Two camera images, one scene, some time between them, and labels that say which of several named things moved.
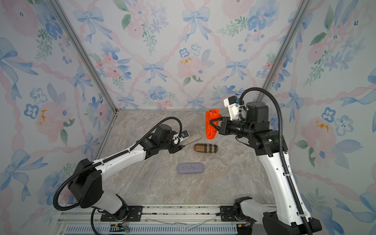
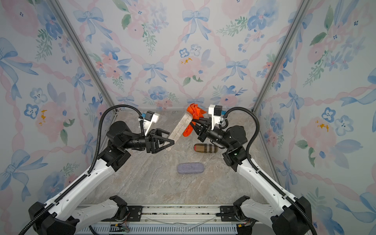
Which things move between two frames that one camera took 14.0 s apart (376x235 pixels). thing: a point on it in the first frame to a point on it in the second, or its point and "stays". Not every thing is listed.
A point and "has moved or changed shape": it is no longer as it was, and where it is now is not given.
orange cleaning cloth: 211,114 has moved or changed shape
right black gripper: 223,129 to 205,130
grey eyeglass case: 193,137 to 179,130
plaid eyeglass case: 205,148 stays
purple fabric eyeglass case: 190,168 stays
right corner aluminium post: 300,14 stays
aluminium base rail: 158,220 stays
